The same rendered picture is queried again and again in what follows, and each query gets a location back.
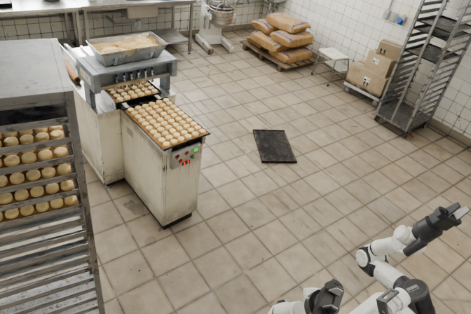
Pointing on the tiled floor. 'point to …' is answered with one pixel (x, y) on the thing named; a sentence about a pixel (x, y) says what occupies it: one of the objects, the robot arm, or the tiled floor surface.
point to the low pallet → (275, 58)
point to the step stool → (333, 61)
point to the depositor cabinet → (104, 129)
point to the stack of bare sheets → (273, 146)
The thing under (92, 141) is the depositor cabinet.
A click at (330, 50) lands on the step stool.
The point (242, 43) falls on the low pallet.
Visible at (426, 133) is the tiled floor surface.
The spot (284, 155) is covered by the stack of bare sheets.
